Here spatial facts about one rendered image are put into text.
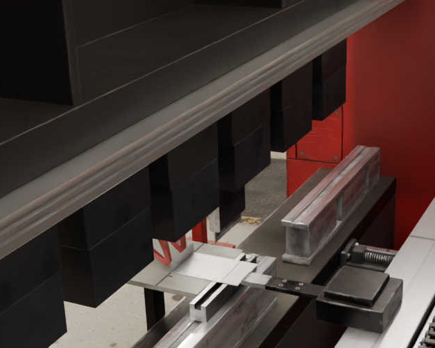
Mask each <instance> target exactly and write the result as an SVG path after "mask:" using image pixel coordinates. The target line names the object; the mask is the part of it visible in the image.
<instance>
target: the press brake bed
mask: <svg viewBox="0 0 435 348"><path fill-rule="evenodd" d="M395 203H396V194H395V195H394V196H393V198H392V199H390V201H389V202H388V204H387V205H386V206H385V208H384V209H383V210H382V211H381V212H380V214H379V215H378V217H377V218H376V219H375V220H374V221H373V223H372V224H371V225H370V227H369V228H368V229H367V230H366V231H365V233H364V234H363V236H362V237H361V238H360V239H359V241H358V243H359V245H360V244H362V245H367V246H371V247H378V248H383V249H391V250H394V222H395ZM339 268H340V265H339V266H338V268H337V269H336V270H335V271H334V273H333V274H332V275H331V277H330V278H329V279H328V281H326V283H325V284H324V287H325V286H327V284H328V283H329V281H330V280H331V279H332V278H333V277H334V275H335V274H336V273H337V271H338V270H339ZM347 328H348V327H346V326H343V325H337V324H334V323H330V322H324V321H320V320H316V300H314V299H313V300H312V301H311V302H310V303H309V305H308V306H307V307H306V309H305V310H304V311H303V312H302V313H301V315H300V316H299V318H298V319H297V320H296V321H295V322H294V324H293V325H292V326H291V328H290V329H289V330H288V332H287V333H286V334H285V335H284V337H283V338H282V340H281V341H280V342H279V343H278V344H277V346H276V347H275V348H334V347H335V346H336V344H337V343H338V341H339V340H340V338H341V337H342V335H343V334H344V332H345V331H346V329H347Z"/></svg>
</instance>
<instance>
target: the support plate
mask: <svg viewBox="0 0 435 348"><path fill-rule="evenodd" d="M192 242H193V249H194V250H196V249H197V248H198V247H199V246H200V245H201V244H203V243H202V242H195V241H191V240H186V247H187V246H188V245H190V244H191V243H192ZM168 245H169V249H170V252H171V259H173V258H175V257H176V256H177V255H178V254H180V252H179V251H178V250H177V249H176V248H175V247H174V246H173V245H172V244H171V243H170V242H168ZM153 248H154V249H156V250H157V251H158V252H159V253H160V254H161V255H162V256H163V257H164V253H163V250H162V248H161V246H160V244H159V242H158V240H157V239H153ZM195 253H202V254H206V255H213V256H217V257H221V258H228V259H232V260H234V259H236V258H237V257H238V256H239V255H240V254H241V253H243V250H239V249H233V248H228V247H225V246H218V245H213V244H206V243H205V244H204V245H203V246H201V247H200V248H199V249H198V250H197V251H196V252H195ZM170 272H171V268H170V265H169V266H167V267H166V266H165V265H163V264H162V263H161V262H160V261H159V260H158V259H156V258H155V257H154V260H153V261H152V262H151V263H150V264H149V265H148V266H147V267H145V268H144V269H143V270H141V271H140V272H139V273H138V274H137V275H136V276H134V277H133V278H132V279H131V280H129V281H128V282H127V283H126V284H131V285H135V286H138V287H143V288H147V289H153V290H157V291H163V292H167V293H172V294H176V295H179V296H186V297H189V298H196V297H197V296H198V295H199V294H200V293H201V292H202V291H203V290H204V289H205V288H206V286H208V285H209V284H210V283H211V282H212V281H209V280H203V279H199V278H192V277H188V276H185V275H178V274H174V273H171V274H170V276H172V277H169V276H167V277H166V278H165V279H164V280H163V281H162V282H160V283H159V284H158V285H157V286H156V284H157V283H158V282H159V281H160V280H161V279H162V278H164V277H165V276H166V275H167V274H168V273H170Z"/></svg>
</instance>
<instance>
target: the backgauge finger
mask: <svg viewBox="0 0 435 348"><path fill-rule="evenodd" d="M241 284H243V285H246V286H250V287H257V288H261V289H267V290H271V291H277V292H280V293H287V294H291V295H295V296H301V297H305V298H311V299H314V300H316V320H320V321H324V322H330V323H334V324H337V325H343V326H346V327H353V328H356V329H362V330H365V331H372V332H375V333H379V334H381V333H382V332H383V330H384V329H385V327H386V326H387V323H388V322H389V320H390V319H391V317H392V316H393V314H394V312H395V310H396V308H397V307H398V305H399V304H400V302H401V300H402V299H403V279H399V278H393V277H389V274H388V273H382V272H377V271H370V270H366V269H359V268H356V267H348V266H343V267H342V268H339V270H338V271H337V273H336V274H335V275H334V277H333V278H332V279H331V280H330V281H329V283H328V284H327V286H325V287H324V286H320V285H316V284H309V283H306V282H299V281H295V280H288V279H284V278H278V277H274V276H270V275H264V274H259V273H253V272H248V273H247V274H246V275H245V277H244V278H243V279H242V280H241Z"/></svg>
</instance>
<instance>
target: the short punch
mask: <svg viewBox="0 0 435 348"><path fill-rule="evenodd" d="M219 196H220V206H219V207H218V208H216V210H214V211H213V212H212V213H211V214H209V230H210V231H212V232H214V237H215V243H216V242H217V241H218V240H219V239H220V238H222V237H223V236H224V235H225V234H226V233H227V232H228V231H230V230H231V229H232V228H233V227H234V226H235V225H236V224H237V223H238V222H239V221H240V220H241V212H243V211H244V210H245V209H246V205H245V185H244V186H243V187H242V188H241V189H240V190H239V191H237V192H236V193H234V192H230V191H221V190H219Z"/></svg>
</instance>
